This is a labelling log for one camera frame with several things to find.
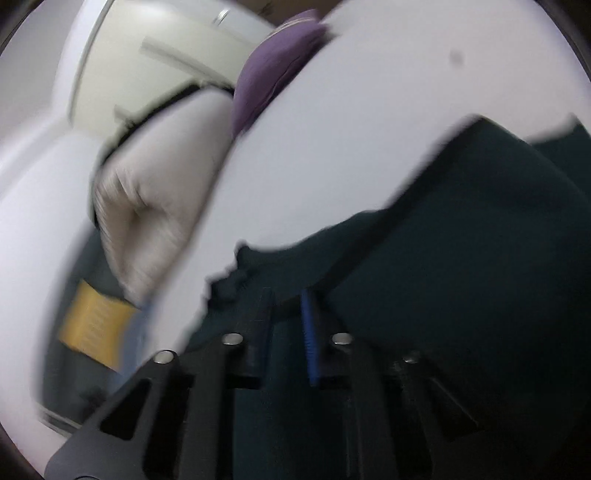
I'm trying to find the white bed sheet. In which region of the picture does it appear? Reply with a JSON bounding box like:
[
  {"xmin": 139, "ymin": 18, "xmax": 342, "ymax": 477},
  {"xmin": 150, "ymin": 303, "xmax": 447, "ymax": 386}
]
[{"xmin": 148, "ymin": 1, "xmax": 590, "ymax": 351}]

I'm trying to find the rolled beige duvet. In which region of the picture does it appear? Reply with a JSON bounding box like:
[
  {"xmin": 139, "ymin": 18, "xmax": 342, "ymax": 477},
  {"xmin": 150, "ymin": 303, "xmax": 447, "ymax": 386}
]
[{"xmin": 92, "ymin": 88, "xmax": 232, "ymax": 305}]

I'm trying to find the white wardrobe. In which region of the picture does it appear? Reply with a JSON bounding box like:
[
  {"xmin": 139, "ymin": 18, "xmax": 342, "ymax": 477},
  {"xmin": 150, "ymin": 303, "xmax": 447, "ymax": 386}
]
[{"xmin": 70, "ymin": 1, "xmax": 273, "ymax": 138}]

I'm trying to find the grey upholstered headboard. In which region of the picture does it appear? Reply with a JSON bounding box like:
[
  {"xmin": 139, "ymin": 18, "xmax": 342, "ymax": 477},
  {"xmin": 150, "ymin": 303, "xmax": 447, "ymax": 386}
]
[{"xmin": 40, "ymin": 229, "xmax": 152, "ymax": 425}]

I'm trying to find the blue pillow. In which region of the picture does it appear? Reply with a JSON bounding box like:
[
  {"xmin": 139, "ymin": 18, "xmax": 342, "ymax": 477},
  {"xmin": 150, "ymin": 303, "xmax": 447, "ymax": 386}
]
[{"xmin": 118, "ymin": 302, "xmax": 153, "ymax": 378}]

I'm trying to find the purple cushion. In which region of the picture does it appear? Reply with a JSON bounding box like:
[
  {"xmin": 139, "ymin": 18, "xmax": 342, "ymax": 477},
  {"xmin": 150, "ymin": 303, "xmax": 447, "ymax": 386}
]
[{"xmin": 231, "ymin": 9, "xmax": 328, "ymax": 137}]

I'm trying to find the dark green knit sweater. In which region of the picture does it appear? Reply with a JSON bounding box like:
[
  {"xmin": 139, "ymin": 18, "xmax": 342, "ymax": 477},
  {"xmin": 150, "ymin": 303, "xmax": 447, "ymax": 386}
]
[{"xmin": 188, "ymin": 118, "xmax": 590, "ymax": 479}]

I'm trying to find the yellow patterned cushion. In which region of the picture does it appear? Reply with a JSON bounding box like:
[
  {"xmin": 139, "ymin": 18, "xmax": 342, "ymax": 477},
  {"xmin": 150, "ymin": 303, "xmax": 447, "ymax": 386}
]
[{"xmin": 58, "ymin": 281, "xmax": 137, "ymax": 371}]

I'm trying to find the black garment on duvet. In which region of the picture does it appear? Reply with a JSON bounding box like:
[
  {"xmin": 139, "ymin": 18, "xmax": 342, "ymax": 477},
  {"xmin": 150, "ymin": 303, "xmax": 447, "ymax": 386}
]
[{"xmin": 99, "ymin": 83, "xmax": 235, "ymax": 166}]

